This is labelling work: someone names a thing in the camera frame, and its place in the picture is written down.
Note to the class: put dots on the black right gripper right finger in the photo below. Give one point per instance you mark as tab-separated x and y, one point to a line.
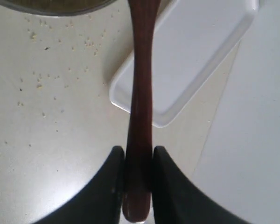
176	200

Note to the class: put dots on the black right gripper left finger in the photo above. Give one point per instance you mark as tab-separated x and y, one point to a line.
99	202

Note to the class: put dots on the dark red wooden spoon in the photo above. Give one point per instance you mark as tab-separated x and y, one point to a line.
137	174

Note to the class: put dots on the white plastic tray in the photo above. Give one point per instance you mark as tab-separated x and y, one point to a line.
191	39

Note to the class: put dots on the stainless steel bowl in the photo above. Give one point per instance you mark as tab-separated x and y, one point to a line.
57	7

